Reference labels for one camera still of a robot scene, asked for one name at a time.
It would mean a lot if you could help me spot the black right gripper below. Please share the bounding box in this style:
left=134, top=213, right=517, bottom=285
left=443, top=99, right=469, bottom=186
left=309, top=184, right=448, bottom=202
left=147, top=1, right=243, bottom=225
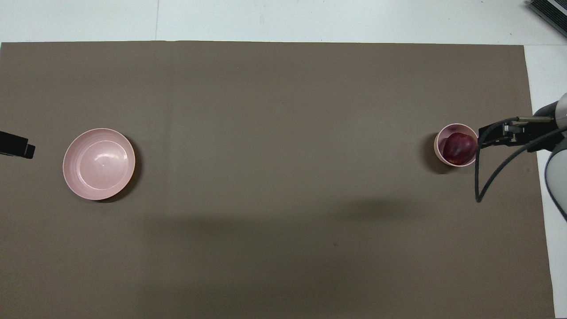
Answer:
left=477, top=116, right=565, bottom=154

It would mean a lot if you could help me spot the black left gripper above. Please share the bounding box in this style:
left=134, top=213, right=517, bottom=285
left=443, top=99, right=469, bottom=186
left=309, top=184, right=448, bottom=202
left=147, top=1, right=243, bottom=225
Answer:
left=0, top=131, right=36, bottom=160

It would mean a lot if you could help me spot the dark red apple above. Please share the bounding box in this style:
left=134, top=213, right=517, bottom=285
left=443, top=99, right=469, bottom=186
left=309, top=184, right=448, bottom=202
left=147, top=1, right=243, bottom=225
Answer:
left=443, top=132, right=478, bottom=166

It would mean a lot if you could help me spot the pink bowl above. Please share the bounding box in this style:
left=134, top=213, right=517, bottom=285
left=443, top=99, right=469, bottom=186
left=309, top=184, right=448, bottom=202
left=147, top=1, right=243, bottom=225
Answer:
left=433, top=123, right=480, bottom=168

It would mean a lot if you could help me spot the pink plate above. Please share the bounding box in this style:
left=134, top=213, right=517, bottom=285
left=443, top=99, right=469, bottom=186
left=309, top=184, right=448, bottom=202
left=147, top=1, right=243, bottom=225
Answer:
left=62, top=128, right=136, bottom=201

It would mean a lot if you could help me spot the grey ribbed device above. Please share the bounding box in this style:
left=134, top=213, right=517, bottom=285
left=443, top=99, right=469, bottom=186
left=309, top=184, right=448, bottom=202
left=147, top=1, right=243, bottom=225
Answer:
left=525, top=0, right=567, bottom=39

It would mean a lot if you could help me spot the brown table mat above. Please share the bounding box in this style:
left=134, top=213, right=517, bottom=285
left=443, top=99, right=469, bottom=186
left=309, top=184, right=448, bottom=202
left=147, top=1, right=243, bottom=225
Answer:
left=0, top=41, right=555, bottom=319

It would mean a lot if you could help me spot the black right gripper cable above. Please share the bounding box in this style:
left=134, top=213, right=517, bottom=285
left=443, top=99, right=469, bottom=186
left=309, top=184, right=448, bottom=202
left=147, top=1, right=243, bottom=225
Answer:
left=474, top=117, right=567, bottom=203

